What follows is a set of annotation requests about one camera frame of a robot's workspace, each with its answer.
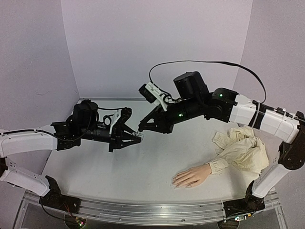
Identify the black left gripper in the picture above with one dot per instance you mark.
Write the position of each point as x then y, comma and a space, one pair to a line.
123, 145

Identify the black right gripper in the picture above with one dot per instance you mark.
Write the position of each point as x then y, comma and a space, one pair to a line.
164, 119

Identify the clear nail polish bottle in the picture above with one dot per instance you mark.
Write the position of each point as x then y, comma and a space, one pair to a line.
139, 135

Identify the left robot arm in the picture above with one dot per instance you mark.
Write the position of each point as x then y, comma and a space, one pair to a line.
26, 140

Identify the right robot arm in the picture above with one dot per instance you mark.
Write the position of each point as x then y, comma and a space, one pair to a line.
288, 127

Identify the mannequin hand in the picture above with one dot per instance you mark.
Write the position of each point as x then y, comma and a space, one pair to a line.
192, 177

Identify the cream cloth sleeve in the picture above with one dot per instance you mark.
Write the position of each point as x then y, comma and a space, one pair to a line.
241, 149

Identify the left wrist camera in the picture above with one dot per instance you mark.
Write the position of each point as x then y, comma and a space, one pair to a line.
119, 118

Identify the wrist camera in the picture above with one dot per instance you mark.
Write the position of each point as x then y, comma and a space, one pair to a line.
119, 118
154, 95

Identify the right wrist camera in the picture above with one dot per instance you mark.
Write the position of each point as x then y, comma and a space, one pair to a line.
154, 95

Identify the aluminium front rail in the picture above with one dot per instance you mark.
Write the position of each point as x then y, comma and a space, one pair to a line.
101, 213

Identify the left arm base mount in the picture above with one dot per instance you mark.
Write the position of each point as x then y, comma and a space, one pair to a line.
56, 200

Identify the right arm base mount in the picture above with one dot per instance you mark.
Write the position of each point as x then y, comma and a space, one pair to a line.
247, 205

